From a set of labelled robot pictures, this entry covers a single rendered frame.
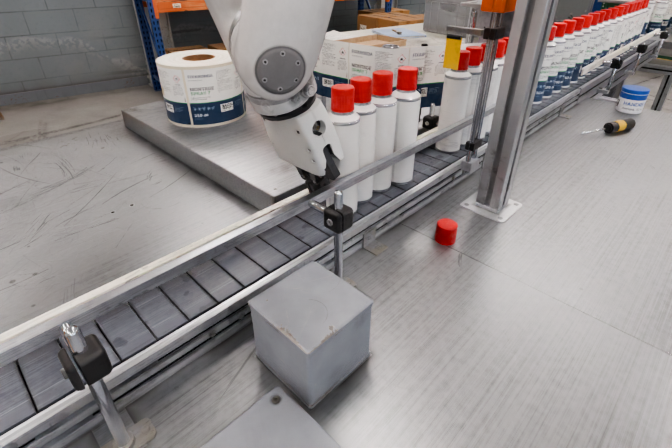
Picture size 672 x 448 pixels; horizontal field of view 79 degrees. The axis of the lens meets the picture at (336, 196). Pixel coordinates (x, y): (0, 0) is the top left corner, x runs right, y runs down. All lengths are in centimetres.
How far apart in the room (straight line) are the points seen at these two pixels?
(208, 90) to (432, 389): 80
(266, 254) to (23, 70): 457
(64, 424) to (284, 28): 42
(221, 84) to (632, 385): 93
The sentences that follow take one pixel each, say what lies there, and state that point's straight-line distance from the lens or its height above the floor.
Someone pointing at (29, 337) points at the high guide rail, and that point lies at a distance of 45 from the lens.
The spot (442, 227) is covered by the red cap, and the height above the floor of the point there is 86.
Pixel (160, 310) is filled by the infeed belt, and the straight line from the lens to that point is 55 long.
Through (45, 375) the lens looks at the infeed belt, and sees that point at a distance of 54.
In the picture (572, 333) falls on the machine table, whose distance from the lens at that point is 63.
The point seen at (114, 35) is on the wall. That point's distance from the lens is 504.
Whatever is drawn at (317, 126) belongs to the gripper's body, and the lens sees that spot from 52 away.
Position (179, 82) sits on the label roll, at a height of 99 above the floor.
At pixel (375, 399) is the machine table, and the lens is 50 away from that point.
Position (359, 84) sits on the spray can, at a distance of 62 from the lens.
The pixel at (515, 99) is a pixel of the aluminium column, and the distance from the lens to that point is 73.
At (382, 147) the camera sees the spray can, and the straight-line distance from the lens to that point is 69.
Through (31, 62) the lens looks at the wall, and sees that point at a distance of 502.
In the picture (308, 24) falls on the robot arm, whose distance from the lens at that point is 38.
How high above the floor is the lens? 124
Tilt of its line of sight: 31 degrees down
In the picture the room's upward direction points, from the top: straight up
